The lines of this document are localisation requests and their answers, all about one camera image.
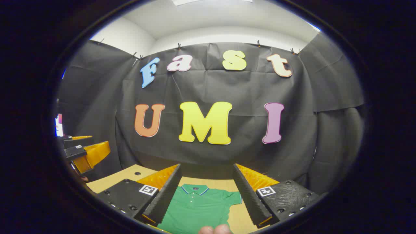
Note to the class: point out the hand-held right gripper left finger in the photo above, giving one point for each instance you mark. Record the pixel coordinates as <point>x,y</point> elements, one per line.
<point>167,198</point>

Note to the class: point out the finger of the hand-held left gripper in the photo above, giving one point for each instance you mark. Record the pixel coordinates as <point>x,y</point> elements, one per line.
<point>75,152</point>
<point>78,142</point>

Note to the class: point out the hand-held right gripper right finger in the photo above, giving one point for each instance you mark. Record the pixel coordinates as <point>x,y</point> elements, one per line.
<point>248,198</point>

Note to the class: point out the green T-shirt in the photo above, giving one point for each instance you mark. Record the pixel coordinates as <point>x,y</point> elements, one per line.
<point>198,208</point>

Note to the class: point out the black backdrop cloth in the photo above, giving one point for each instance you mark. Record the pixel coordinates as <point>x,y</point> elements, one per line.
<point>234,91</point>

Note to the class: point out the ceiling light panel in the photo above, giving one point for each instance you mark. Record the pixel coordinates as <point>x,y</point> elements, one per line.
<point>185,2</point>

